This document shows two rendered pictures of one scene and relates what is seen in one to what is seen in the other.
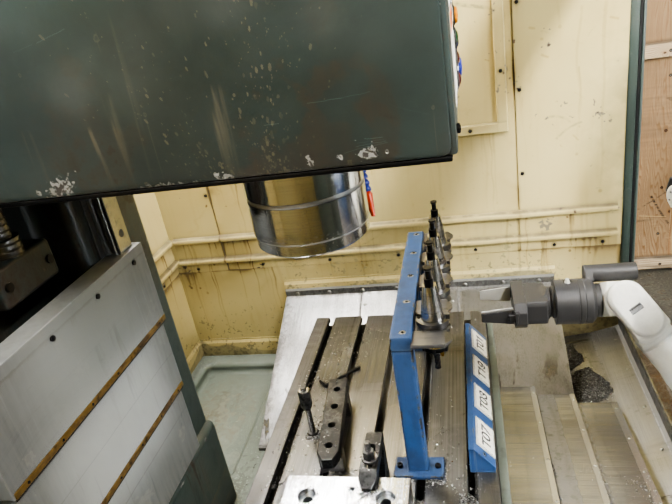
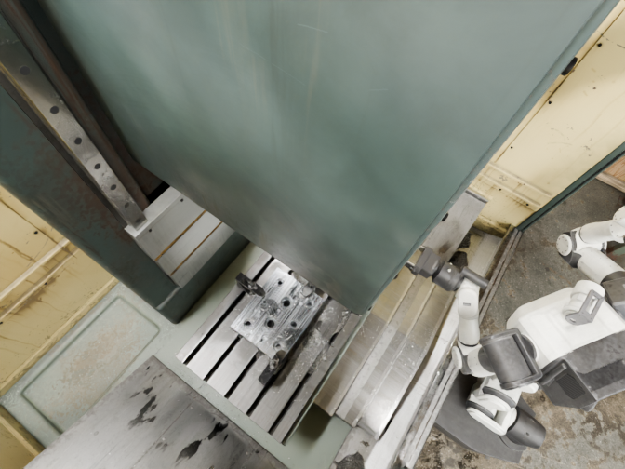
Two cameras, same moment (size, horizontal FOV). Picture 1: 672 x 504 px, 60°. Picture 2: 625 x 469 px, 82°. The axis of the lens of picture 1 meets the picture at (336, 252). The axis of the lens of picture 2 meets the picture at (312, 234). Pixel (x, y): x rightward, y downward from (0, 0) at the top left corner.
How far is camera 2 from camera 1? 0.65 m
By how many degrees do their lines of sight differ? 40
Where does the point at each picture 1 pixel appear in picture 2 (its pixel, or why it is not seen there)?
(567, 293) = (444, 276)
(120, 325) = not seen: hidden behind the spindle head
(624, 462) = (432, 317)
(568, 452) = (413, 299)
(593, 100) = (590, 139)
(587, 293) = (452, 283)
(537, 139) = (536, 136)
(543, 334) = (455, 229)
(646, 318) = (467, 310)
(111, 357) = not seen: hidden behind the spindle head
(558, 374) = (445, 253)
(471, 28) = not seen: hidden behind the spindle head
